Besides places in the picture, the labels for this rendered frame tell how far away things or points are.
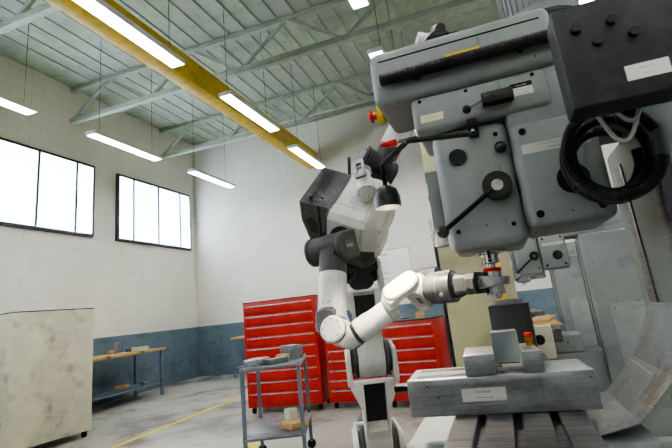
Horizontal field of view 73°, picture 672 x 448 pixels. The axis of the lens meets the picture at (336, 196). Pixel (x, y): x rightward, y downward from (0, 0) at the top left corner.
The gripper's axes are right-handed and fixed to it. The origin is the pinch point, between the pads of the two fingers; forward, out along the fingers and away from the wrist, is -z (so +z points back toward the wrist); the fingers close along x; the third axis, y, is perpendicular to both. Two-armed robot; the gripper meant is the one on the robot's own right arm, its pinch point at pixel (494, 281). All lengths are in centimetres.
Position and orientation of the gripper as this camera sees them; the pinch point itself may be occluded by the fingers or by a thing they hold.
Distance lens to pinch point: 126.3
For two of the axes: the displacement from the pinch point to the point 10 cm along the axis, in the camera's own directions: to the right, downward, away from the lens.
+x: 6.2, 1.3, 7.7
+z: -7.8, 2.2, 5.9
